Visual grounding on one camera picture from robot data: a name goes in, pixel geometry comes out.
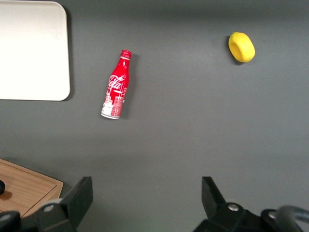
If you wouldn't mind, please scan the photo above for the wooden drawer cabinet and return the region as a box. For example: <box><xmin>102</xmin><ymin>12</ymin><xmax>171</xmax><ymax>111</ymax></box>
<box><xmin>0</xmin><ymin>158</ymin><xmax>64</xmax><ymax>218</ymax></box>

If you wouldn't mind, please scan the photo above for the red coke bottle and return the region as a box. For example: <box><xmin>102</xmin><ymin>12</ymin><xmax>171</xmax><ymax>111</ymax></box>
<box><xmin>100</xmin><ymin>49</ymin><xmax>132</xmax><ymax>120</ymax></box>

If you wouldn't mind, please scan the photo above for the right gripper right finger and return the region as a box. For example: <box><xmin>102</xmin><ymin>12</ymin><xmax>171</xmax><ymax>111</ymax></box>
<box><xmin>201</xmin><ymin>176</ymin><xmax>262</xmax><ymax>232</ymax></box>

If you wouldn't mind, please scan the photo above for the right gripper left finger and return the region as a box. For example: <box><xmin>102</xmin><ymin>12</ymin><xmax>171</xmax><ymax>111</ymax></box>
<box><xmin>36</xmin><ymin>176</ymin><xmax>94</xmax><ymax>232</ymax></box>

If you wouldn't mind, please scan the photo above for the yellow sponge ring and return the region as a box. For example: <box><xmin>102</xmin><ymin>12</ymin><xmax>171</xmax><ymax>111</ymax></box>
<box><xmin>228</xmin><ymin>31</ymin><xmax>256</xmax><ymax>63</ymax></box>

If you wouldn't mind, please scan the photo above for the cream plastic tray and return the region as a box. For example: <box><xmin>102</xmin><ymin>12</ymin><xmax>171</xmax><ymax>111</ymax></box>
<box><xmin>0</xmin><ymin>1</ymin><xmax>71</xmax><ymax>102</ymax></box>

